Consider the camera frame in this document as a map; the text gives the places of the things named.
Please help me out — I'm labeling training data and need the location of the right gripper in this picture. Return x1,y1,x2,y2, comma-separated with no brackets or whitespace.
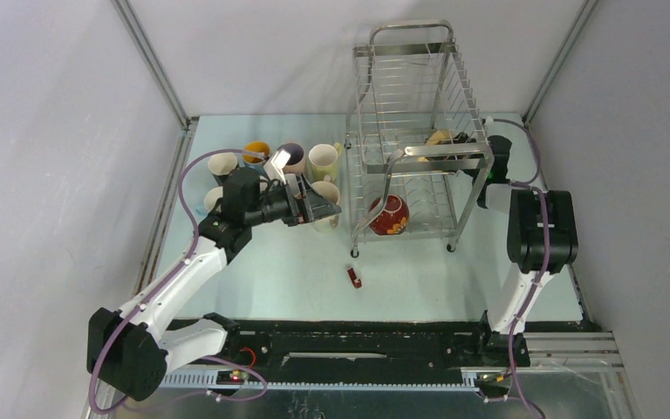
422,131,488,179

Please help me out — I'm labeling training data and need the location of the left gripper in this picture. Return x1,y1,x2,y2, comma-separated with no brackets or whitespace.
245,173,340,228

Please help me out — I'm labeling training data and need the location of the orange yellow cup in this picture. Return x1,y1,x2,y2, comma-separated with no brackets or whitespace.
418,129,457,162

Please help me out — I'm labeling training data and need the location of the beige cup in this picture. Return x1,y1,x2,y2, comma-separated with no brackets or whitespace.
311,181,341,233

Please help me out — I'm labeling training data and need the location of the pale pink cup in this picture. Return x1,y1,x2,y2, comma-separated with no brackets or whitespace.
279,142,306,175

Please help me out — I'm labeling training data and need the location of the metal dish rack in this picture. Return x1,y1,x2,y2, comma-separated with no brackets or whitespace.
345,18,495,258

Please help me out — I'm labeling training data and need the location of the blue patterned mug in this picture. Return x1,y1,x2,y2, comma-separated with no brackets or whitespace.
243,141,271,175

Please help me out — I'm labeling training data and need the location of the dark red mug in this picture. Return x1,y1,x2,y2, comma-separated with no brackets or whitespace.
369,194,410,236

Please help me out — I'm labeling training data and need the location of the light blue mug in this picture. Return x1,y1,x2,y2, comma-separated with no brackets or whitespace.
195,187,223,216

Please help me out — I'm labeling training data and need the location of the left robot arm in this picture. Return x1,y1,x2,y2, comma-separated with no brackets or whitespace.
86,168,341,401

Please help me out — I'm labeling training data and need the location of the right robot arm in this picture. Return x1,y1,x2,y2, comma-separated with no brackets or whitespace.
442,135,578,368

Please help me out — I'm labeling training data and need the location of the small red broken piece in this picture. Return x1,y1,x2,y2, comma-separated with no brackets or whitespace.
346,266,362,289

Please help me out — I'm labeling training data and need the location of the aluminium frame post right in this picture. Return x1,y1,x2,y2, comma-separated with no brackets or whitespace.
523,0,600,125

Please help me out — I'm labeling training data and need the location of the aluminium frame post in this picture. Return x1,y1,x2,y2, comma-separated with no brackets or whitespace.
109,0,192,129
523,0,600,125

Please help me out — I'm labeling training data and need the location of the aluminium frame post left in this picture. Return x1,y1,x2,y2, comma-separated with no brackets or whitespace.
109,0,192,129

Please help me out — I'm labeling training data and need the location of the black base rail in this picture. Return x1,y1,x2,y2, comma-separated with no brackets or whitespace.
161,314,602,388

